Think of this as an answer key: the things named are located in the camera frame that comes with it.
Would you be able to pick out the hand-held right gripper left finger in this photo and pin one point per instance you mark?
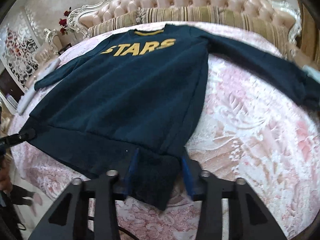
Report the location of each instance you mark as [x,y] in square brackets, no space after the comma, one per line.
[131,172]

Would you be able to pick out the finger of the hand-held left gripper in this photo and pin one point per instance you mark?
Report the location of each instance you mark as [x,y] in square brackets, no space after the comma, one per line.
[21,136]

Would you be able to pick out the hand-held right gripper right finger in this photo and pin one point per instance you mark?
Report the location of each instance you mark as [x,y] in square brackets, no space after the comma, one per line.
[188,177]

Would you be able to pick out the navy sweater with yellow print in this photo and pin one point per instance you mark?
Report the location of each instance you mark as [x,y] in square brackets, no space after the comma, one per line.
[125,92]

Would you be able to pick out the pink floral blanket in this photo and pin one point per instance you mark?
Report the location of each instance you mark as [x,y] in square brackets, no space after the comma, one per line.
[250,130]

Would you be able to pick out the white carved room divider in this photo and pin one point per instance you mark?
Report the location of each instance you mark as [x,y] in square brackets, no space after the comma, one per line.
[20,50]

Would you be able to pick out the white carved armchair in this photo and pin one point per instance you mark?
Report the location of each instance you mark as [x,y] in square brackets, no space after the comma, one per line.
[52,38]

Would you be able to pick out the red flowers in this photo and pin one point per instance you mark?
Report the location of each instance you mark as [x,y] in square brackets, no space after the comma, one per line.
[62,22]

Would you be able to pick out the striped gold cushion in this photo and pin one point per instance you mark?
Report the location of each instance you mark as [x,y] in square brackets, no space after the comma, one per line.
[180,13]
[255,27]
[112,22]

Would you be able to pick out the light blue garment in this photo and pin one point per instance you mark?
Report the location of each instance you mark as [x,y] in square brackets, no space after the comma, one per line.
[312,70]

